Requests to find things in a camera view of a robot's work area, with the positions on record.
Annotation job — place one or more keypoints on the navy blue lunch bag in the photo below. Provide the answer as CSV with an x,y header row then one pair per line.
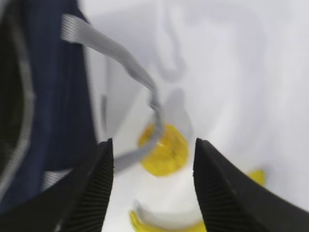
x,y
46,119

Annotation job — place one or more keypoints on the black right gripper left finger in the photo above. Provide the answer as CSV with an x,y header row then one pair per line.
x,y
77,203

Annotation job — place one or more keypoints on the yellow pear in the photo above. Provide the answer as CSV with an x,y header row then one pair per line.
x,y
169,155

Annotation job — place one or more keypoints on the yellow banana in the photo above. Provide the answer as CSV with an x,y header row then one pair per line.
x,y
169,207

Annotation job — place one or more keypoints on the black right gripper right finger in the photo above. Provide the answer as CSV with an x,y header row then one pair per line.
x,y
230,201

